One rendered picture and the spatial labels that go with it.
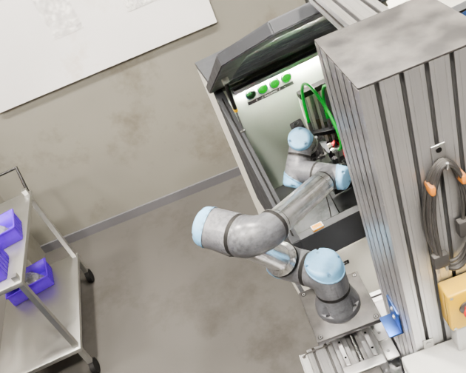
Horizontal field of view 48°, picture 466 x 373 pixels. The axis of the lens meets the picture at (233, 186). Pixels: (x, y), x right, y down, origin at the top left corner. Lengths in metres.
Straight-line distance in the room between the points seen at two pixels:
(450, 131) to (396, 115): 0.12
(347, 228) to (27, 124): 2.57
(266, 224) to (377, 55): 0.55
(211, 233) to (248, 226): 0.11
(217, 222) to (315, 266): 0.42
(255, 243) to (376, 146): 0.48
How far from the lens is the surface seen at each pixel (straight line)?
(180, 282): 3.72
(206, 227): 1.42
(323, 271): 1.67
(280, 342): 3.14
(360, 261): 2.48
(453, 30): 1.05
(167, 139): 4.11
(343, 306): 1.79
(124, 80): 3.89
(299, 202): 1.47
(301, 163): 1.69
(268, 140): 2.57
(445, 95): 1.03
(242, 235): 1.35
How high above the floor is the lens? 2.50
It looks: 36 degrees down
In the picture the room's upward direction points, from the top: 24 degrees counter-clockwise
